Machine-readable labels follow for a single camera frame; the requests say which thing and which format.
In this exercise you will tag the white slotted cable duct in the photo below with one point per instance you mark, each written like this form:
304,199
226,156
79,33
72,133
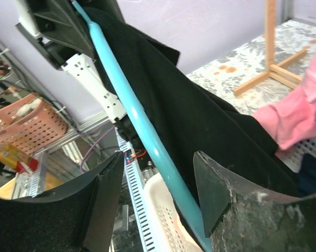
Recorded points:
136,186

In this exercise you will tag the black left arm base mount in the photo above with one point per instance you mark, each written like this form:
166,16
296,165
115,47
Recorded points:
139,157

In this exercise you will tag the black printed t-shirt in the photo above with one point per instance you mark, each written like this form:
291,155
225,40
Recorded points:
187,117

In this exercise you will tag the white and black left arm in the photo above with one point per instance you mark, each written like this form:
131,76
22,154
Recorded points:
86,71

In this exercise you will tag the wooden clothes rack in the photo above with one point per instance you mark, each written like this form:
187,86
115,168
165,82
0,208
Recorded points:
278,71

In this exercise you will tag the yellow drink bottle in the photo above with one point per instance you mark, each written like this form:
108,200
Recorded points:
17,159

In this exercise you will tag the white plastic laundry basket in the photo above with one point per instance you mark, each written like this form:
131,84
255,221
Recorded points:
163,214

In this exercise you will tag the floral patterned floor mat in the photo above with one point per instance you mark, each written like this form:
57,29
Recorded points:
238,66

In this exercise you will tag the blue plastic hanger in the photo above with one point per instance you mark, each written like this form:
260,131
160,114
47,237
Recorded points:
147,133

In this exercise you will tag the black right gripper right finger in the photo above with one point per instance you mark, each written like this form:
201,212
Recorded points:
239,215

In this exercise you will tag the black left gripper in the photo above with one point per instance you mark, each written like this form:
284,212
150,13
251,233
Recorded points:
55,20

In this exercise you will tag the pink perforated storage basket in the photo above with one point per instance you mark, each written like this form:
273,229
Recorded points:
38,128

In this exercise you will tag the pink t-shirt on hanger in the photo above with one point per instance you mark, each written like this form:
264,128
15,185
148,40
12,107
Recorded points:
293,118

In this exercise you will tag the navy garment in basket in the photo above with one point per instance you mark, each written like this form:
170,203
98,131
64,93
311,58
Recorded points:
307,175

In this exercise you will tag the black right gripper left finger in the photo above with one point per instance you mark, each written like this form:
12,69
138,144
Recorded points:
76,216

